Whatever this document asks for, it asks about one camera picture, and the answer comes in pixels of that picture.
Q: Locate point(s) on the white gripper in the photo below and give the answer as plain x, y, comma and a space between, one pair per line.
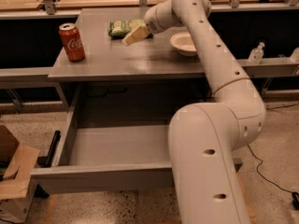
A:
153, 21

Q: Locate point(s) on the green jalapeno chip bag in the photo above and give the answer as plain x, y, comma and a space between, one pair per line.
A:
122, 28

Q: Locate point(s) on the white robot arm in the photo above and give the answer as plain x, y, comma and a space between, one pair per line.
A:
202, 136

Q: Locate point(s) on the grey cabinet with top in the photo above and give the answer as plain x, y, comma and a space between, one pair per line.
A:
118, 85

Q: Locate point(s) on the open grey top drawer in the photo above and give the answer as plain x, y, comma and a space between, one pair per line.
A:
108, 158

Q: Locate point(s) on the white paper bowl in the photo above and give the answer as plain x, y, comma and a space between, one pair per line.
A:
182, 43

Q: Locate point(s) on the red cola can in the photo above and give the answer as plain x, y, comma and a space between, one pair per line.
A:
71, 39

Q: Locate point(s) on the clear sanitizer bottle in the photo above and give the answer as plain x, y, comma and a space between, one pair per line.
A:
256, 54

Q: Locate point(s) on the black bar on floor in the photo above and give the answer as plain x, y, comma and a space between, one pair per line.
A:
46, 161

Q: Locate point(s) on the brown cardboard box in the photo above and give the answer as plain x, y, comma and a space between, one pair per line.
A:
17, 188

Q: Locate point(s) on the black power adapter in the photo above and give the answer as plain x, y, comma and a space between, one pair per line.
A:
295, 200

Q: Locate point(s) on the grey side rail shelf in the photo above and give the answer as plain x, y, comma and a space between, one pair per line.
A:
271, 67

